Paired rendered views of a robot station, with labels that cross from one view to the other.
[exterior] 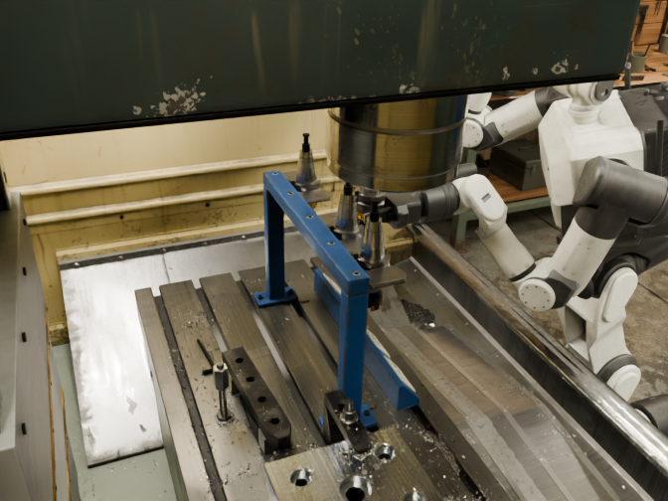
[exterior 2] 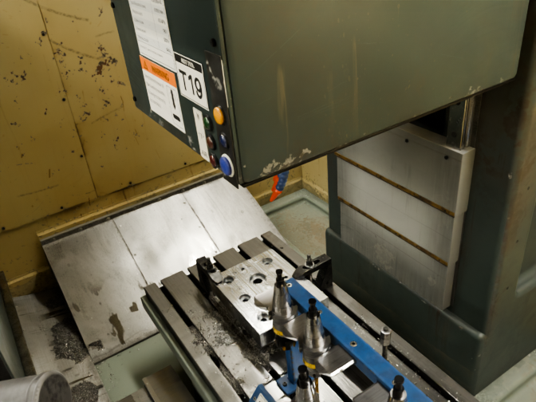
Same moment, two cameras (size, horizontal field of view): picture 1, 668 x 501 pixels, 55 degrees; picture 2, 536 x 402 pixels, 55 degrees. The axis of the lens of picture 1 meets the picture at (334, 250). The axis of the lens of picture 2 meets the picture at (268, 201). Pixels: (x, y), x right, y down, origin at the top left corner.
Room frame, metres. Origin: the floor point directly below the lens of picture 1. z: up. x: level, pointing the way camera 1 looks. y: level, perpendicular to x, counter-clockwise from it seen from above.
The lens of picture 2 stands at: (1.76, -0.17, 1.99)
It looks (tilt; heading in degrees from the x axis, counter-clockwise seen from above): 32 degrees down; 173
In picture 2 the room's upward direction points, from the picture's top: 6 degrees counter-clockwise
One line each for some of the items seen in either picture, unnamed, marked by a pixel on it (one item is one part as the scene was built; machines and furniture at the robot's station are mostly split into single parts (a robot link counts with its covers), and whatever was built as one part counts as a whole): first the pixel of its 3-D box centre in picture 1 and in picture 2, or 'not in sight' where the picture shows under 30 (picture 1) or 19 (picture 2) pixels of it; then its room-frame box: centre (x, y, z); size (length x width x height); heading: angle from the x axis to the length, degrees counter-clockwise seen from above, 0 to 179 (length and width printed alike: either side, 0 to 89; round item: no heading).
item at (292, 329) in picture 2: (358, 246); (298, 328); (1.01, -0.04, 1.21); 0.07 x 0.05 x 0.01; 113
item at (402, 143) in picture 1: (396, 117); not in sight; (0.72, -0.07, 1.55); 0.16 x 0.16 x 0.12
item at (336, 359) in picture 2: (335, 219); (332, 361); (1.12, 0.00, 1.21); 0.07 x 0.05 x 0.01; 113
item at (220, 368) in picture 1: (222, 391); (384, 345); (0.90, 0.20, 0.96); 0.03 x 0.03 x 0.13
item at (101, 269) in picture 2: not in sight; (183, 262); (0.11, -0.33, 0.75); 0.89 x 0.67 x 0.26; 113
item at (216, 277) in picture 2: not in sight; (210, 276); (0.51, -0.22, 0.97); 0.13 x 0.03 x 0.15; 23
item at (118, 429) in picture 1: (258, 341); not in sight; (1.32, 0.19, 0.75); 0.89 x 0.70 x 0.26; 113
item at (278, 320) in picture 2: (371, 259); (282, 313); (0.96, -0.07, 1.21); 0.06 x 0.06 x 0.03
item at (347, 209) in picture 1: (347, 209); (313, 327); (1.07, -0.02, 1.26); 0.04 x 0.04 x 0.07
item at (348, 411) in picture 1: (346, 430); not in sight; (0.80, -0.03, 0.97); 0.13 x 0.03 x 0.15; 23
